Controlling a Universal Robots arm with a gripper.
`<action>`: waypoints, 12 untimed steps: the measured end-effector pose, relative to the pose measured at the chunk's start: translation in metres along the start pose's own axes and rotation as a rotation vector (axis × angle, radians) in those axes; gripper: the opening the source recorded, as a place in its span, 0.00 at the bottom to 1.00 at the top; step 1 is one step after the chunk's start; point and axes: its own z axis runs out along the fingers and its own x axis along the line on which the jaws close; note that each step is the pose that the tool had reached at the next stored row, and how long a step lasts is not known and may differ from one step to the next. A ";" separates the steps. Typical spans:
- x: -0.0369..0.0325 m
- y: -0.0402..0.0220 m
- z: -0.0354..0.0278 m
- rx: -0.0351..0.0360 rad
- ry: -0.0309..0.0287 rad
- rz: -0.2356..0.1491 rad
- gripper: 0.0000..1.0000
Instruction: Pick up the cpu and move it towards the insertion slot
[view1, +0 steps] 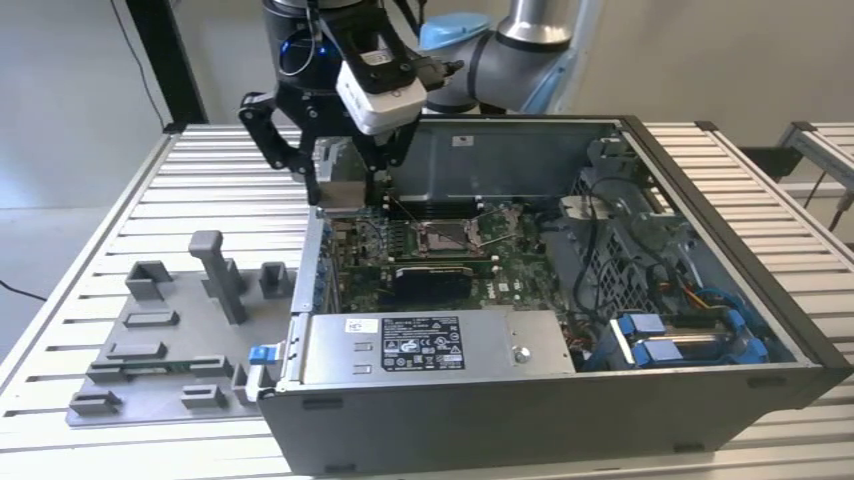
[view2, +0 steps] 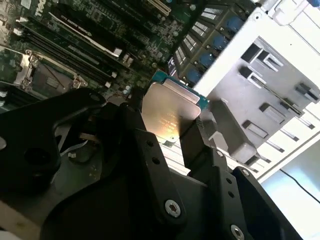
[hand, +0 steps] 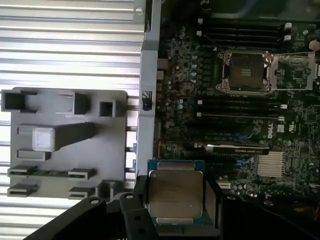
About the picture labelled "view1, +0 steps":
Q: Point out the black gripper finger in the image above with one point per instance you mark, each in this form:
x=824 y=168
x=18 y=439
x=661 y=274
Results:
x=267 y=130
x=390 y=150

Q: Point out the silver CPU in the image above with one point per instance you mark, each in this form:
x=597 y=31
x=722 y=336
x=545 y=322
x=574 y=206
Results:
x=343 y=196

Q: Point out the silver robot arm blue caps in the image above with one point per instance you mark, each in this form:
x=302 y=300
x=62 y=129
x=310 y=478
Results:
x=508 y=60

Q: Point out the CPU socket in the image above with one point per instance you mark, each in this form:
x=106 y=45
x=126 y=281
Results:
x=444 y=237

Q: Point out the white sticker in case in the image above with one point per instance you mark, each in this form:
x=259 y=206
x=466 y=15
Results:
x=464 y=140

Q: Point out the metal locking lever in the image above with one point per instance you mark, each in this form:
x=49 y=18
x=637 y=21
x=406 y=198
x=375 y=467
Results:
x=502 y=238

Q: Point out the black graphics card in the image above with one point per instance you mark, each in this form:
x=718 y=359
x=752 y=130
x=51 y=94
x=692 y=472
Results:
x=430 y=285

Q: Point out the green motherboard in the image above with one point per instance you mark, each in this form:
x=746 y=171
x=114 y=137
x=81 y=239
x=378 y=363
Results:
x=514 y=280

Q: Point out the grey plastic drive cage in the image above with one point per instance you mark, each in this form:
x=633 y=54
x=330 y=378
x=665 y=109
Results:
x=574 y=250

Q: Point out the black label on power supply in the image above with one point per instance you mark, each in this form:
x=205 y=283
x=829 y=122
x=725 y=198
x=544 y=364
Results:
x=421 y=343

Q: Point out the grey parts rack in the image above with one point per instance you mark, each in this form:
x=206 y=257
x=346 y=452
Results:
x=187 y=320

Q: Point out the silver power supply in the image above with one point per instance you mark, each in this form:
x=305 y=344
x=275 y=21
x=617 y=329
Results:
x=321 y=350

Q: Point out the blue plastic latch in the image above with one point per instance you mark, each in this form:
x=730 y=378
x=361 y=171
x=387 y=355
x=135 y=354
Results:
x=261 y=354

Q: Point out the blue disk carrier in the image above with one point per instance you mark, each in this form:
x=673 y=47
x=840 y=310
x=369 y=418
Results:
x=646 y=323
x=657 y=351

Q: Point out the black open PC case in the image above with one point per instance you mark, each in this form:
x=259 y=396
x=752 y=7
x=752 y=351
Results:
x=468 y=425

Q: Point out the aluminium side table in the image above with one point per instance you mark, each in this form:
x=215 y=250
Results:
x=817 y=145

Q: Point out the black frame post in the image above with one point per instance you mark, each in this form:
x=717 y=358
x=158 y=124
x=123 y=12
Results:
x=181 y=90

